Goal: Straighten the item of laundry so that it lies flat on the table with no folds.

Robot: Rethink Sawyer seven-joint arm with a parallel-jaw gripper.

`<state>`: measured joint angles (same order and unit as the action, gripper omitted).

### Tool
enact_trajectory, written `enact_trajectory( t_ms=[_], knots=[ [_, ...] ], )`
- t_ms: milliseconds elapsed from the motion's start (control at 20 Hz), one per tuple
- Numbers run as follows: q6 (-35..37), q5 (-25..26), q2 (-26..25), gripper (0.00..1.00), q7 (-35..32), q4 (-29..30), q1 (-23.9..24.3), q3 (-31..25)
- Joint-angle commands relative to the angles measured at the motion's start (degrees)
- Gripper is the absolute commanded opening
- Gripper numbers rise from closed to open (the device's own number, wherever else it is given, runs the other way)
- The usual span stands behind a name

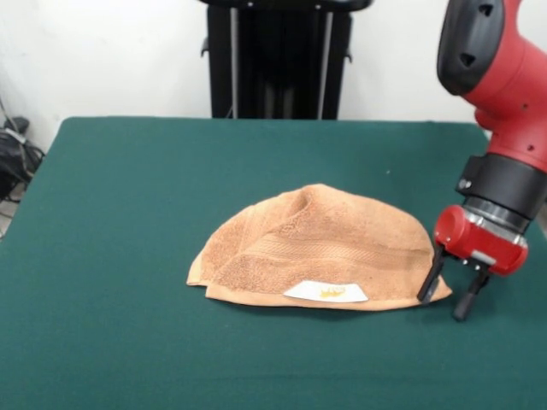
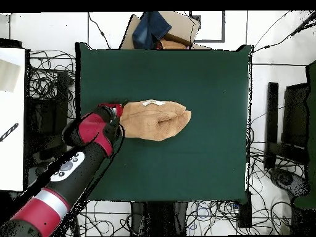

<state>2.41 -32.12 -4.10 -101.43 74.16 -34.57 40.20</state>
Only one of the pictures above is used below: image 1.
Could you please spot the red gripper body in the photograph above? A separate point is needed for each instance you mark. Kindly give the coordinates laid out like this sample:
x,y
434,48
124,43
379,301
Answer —
x,y
478,243

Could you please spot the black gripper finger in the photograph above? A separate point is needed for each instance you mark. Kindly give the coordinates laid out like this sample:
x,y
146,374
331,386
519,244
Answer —
x,y
433,275
472,294

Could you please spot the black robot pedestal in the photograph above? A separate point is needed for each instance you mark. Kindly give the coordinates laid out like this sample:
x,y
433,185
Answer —
x,y
278,64

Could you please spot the dark green table cloth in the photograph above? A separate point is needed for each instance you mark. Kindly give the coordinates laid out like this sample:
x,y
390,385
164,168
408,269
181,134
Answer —
x,y
128,256

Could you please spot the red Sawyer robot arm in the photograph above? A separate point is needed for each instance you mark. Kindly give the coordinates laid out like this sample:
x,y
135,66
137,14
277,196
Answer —
x,y
508,85

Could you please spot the tan terry towel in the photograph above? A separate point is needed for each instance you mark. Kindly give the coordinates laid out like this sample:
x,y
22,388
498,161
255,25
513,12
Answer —
x,y
333,239

